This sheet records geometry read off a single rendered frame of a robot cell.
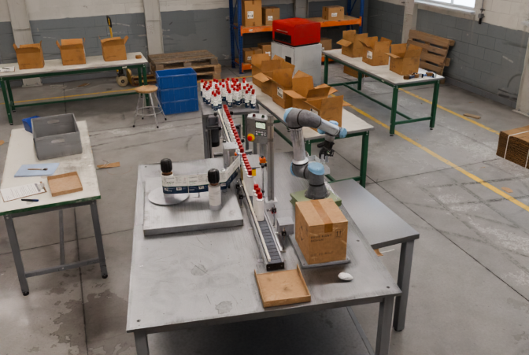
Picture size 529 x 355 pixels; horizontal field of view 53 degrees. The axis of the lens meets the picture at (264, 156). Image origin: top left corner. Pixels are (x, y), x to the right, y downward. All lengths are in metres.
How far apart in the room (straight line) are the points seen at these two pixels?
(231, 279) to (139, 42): 8.37
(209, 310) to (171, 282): 0.34
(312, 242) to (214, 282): 0.62
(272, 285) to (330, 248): 0.41
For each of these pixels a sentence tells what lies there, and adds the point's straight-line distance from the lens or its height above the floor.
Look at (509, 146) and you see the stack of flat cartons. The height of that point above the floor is 0.18.
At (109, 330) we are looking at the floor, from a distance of 4.25.
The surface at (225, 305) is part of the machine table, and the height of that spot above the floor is 0.83.
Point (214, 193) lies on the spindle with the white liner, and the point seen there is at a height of 1.02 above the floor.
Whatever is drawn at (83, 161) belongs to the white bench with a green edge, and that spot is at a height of 0.80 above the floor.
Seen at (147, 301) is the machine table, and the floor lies 0.83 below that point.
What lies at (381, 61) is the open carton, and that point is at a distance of 8.21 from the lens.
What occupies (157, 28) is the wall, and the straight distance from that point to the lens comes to 11.03.
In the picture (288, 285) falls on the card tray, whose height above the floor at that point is 0.83.
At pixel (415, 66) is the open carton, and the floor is 0.89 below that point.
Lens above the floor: 2.70
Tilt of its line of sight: 23 degrees down
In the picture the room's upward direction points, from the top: 1 degrees counter-clockwise
